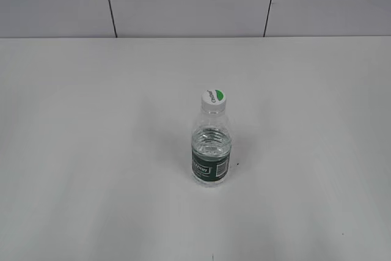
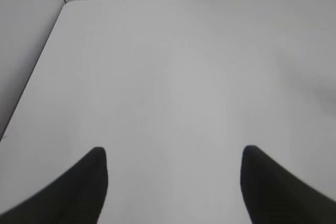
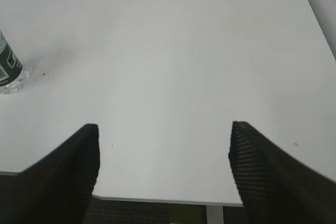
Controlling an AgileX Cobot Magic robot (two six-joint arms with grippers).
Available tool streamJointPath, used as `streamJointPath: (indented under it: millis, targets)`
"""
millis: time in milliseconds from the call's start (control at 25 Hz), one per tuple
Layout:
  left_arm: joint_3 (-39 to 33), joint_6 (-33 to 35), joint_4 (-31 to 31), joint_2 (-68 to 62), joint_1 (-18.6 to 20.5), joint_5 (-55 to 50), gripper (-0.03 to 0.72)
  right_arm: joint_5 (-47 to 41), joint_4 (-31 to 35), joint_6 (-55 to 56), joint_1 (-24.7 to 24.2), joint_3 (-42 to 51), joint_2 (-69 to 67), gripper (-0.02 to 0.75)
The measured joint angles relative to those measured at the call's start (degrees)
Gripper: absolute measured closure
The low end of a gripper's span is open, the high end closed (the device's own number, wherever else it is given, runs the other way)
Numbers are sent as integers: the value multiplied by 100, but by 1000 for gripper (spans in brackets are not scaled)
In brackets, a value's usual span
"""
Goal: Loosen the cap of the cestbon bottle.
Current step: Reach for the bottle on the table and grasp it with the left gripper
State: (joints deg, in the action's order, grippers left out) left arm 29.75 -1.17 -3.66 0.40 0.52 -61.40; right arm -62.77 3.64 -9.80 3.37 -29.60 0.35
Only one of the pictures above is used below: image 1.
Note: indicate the white green bottle cap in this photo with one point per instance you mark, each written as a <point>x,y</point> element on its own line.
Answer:
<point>213,101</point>

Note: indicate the clear plastic water bottle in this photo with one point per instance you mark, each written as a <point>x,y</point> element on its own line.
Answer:
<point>211,147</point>

